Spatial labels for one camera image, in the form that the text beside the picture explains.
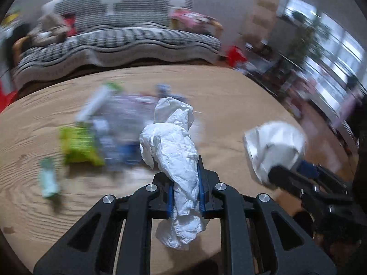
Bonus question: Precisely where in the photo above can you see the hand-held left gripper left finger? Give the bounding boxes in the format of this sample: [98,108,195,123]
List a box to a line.
[33,173,175,275]

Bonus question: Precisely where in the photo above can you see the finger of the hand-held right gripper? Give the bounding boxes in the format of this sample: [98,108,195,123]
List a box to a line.
[297,161,354,196]
[268,164,316,199]

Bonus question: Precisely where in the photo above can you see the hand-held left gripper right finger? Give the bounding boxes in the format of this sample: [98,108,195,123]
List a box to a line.
[197,155,336,275]

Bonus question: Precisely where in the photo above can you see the white tissue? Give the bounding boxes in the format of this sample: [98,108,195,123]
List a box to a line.
[243,121,307,190]
[139,97,207,250]

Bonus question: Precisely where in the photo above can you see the white cardboard box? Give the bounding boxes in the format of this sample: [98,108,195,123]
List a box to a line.
[75,82,121,122]

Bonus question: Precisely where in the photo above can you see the blue packet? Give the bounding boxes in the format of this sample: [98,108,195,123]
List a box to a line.
[103,137,144,167]

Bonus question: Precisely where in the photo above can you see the purple toy bottle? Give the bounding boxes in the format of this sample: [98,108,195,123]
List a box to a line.
[107,94,157,127]

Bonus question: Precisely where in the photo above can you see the green snack packet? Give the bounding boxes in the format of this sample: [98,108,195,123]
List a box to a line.
[59,123,105,167]

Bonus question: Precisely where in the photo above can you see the blue white crumpled wrapper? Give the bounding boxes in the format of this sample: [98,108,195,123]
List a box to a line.
[155,84,187,104]

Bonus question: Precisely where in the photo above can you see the window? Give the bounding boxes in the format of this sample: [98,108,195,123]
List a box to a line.
[281,0,364,121]

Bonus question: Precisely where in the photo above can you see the teal wrapper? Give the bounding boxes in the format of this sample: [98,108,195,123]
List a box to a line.
[39,157,61,198]

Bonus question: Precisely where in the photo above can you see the potted plant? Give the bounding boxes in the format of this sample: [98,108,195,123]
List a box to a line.
[289,11,330,72]

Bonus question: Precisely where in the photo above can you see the beige patterned curtain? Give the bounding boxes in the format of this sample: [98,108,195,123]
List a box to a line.
[244,0,290,49]

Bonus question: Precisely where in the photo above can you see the black white striped blanket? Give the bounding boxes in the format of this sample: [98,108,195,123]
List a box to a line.
[13,0,222,83]

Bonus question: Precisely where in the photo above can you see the pink printed cushion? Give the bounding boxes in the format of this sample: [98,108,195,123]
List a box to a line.
[169,8,218,33]

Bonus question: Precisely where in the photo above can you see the red cushion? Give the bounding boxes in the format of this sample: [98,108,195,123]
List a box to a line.
[64,17,78,36]

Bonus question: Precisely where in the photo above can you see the beige plush toy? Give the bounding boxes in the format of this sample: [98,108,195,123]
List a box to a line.
[30,13,71,46]

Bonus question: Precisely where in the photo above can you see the wooden sofa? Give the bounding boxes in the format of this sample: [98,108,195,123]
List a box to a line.
[13,0,225,92]

